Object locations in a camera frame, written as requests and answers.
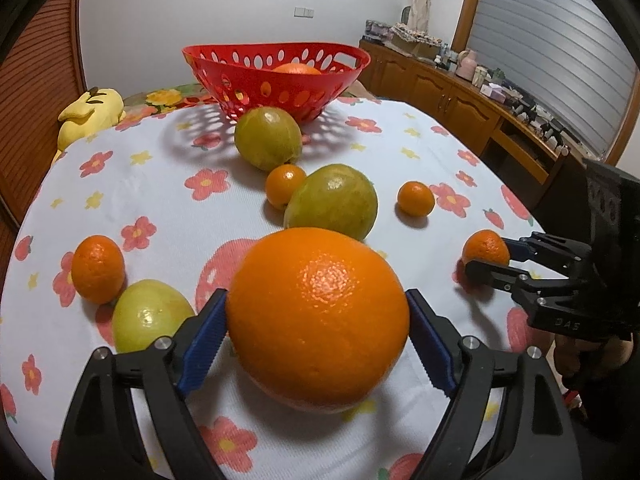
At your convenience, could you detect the wooden window frame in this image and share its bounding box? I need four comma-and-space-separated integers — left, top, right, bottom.
452, 0, 640, 166

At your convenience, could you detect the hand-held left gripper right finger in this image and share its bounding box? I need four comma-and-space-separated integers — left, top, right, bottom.
405, 287, 583, 480

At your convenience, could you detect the yellow plush toy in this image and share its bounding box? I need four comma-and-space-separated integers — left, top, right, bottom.
51, 86, 126, 166

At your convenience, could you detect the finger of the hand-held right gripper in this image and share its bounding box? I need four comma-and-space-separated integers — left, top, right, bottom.
502, 231, 596, 281
465, 259, 638, 333

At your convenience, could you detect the large orange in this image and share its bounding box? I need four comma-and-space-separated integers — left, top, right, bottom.
225, 227, 411, 413
272, 62, 322, 76

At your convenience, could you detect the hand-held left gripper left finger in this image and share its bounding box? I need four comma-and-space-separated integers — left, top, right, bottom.
54, 287, 231, 480

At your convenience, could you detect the row of small desk items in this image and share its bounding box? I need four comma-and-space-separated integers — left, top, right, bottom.
480, 65, 581, 151

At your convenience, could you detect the red perforated plastic basket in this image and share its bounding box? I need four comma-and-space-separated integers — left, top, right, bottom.
181, 42, 371, 123

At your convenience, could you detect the cardboard box with clutter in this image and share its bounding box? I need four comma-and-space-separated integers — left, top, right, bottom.
390, 22, 441, 58

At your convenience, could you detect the person's right hand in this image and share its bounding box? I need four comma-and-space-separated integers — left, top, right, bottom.
552, 332, 633, 380

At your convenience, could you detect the wooden cabinet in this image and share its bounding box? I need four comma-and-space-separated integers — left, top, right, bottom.
359, 37, 568, 211

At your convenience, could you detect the grey window blind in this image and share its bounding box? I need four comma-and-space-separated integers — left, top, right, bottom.
465, 0, 640, 161

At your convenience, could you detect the white flower print cloth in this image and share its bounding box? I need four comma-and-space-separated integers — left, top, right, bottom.
0, 94, 566, 480

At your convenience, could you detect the small tangerine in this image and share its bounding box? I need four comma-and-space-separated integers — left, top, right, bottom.
397, 181, 435, 218
461, 229, 511, 267
265, 164, 308, 210
71, 235, 126, 305

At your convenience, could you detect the pink kettle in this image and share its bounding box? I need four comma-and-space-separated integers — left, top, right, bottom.
457, 49, 478, 81

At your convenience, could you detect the yellow green citrus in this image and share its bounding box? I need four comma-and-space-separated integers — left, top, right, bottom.
111, 279, 197, 354
283, 163, 379, 242
234, 106, 304, 172

